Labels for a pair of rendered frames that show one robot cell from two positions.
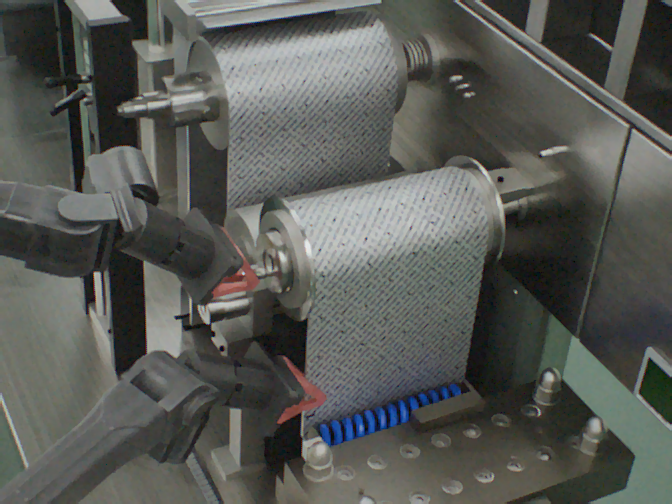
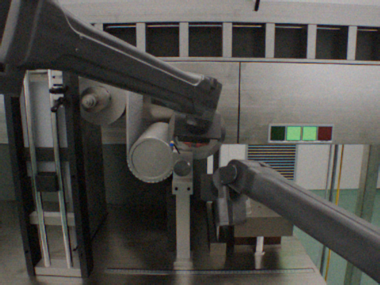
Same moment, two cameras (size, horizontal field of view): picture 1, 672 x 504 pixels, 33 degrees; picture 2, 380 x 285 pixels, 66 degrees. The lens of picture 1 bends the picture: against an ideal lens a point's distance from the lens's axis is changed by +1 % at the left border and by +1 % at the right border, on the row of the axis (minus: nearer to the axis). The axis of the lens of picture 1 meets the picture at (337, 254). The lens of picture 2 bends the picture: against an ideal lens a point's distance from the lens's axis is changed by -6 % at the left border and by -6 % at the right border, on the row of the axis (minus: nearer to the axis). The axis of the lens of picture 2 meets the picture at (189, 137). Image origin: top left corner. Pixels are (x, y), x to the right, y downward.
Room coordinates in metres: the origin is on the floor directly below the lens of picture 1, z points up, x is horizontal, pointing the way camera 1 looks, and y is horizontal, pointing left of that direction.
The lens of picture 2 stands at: (0.68, 0.74, 1.39)
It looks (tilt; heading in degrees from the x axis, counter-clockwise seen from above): 11 degrees down; 300
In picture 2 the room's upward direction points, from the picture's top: straight up
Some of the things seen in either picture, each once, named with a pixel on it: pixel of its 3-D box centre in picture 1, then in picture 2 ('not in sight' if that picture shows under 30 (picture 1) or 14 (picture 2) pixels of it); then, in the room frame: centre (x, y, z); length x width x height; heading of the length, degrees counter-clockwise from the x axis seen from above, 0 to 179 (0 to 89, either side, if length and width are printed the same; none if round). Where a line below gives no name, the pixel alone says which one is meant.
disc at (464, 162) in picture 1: (469, 214); not in sight; (1.18, -0.16, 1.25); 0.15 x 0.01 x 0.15; 30
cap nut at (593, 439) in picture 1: (595, 431); not in sight; (1.02, -0.33, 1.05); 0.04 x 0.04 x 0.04
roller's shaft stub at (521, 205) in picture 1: (495, 207); not in sight; (1.20, -0.19, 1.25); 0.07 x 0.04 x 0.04; 120
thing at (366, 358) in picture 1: (390, 355); (216, 169); (1.06, -0.07, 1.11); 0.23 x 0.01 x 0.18; 120
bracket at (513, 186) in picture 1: (503, 183); not in sight; (1.20, -0.20, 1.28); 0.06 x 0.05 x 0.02; 120
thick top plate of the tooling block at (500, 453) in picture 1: (459, 474); (250, 197); (0.98, -0.17, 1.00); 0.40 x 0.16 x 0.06; 120
